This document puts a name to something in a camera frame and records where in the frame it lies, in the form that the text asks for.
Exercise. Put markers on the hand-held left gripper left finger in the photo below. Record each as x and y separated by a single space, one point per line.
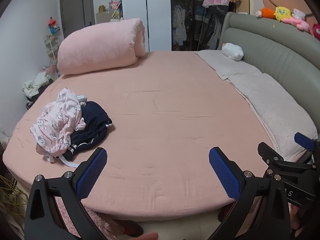
93 172

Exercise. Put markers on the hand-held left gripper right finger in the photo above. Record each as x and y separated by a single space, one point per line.
225 175

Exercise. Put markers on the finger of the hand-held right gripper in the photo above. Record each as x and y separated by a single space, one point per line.
272 153
303 140

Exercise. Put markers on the pink cartoon print pajama pants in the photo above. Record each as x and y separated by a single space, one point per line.
60 120

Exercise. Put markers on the pile of pale clothes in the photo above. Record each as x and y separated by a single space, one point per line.
37 83

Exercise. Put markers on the person's right hand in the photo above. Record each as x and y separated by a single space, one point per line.
298 220

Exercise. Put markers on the person's left hand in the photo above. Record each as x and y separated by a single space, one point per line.
150 237

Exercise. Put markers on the person's right red slipper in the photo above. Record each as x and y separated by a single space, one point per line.
221 213

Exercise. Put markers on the person's red slipper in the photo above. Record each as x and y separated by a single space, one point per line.
130 228
221 213

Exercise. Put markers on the pink fluffy rug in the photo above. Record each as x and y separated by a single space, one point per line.
92 220

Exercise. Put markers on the navy garment with white stripes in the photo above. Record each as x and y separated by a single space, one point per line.
95 120

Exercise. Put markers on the person's left red slipper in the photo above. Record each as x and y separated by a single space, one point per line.
130 228

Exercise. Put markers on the bed with pink sheet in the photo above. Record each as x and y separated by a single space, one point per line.
162 130

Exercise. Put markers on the grey padded headboard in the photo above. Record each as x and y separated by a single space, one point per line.
275 47

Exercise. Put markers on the red plush toy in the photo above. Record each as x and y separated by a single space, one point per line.
316 31

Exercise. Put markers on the white plush toy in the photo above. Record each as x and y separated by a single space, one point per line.
232 51

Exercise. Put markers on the pink bag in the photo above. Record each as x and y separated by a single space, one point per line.
49 69

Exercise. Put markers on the pink plush toy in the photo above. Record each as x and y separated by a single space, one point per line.
298 24

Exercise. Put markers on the rolled pink quilt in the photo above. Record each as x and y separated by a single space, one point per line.
100 47

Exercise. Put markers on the white cat plush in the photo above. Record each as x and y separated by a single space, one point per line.
298 13

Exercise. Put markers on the white shelf rack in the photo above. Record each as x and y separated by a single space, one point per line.
52 52

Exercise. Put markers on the yellow sponge plush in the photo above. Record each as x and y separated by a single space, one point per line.
282 12

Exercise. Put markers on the red and blue plush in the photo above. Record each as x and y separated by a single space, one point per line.
53 26

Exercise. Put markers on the beige cabinet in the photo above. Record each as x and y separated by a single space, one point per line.
105 18

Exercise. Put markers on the dark glass-door wardrobe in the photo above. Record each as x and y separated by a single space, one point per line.
190 17

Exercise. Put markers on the grey door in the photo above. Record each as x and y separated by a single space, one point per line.
75 12

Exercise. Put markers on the pink-haired doll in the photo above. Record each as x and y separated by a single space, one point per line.
113 5

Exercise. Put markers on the white wardrobe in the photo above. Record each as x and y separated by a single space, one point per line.
157 12

